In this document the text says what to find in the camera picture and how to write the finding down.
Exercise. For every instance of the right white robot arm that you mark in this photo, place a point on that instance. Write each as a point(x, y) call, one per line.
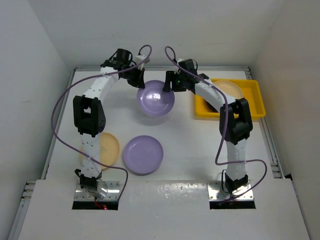
point(235, 121)

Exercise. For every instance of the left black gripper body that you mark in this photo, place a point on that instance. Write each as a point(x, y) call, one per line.
point(129, 75)

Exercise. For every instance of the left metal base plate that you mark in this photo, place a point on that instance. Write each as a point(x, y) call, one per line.
point(105, 191)

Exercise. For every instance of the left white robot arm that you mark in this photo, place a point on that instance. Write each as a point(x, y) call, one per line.
point(89, 116)

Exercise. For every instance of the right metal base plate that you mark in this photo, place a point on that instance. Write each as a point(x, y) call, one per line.
point(217, 192)

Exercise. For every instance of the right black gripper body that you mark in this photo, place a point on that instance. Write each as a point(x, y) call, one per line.
point(178, 82)

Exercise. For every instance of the yellow plastic bin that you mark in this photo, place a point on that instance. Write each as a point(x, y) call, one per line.
point(252, 94)

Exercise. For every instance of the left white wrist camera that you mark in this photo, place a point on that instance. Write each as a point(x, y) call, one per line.
point(140, 61)

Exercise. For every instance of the purple plastic plate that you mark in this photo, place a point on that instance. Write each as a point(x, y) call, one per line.
point(143, 154)

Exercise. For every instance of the yellow plastic plate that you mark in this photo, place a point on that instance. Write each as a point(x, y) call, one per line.
point(229, 88)

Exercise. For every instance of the steel rimmed plate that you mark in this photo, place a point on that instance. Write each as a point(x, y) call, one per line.
point(210, 107)

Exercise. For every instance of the metal base plate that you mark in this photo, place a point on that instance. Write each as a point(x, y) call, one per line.
point(217, 192)
point(105, 191)

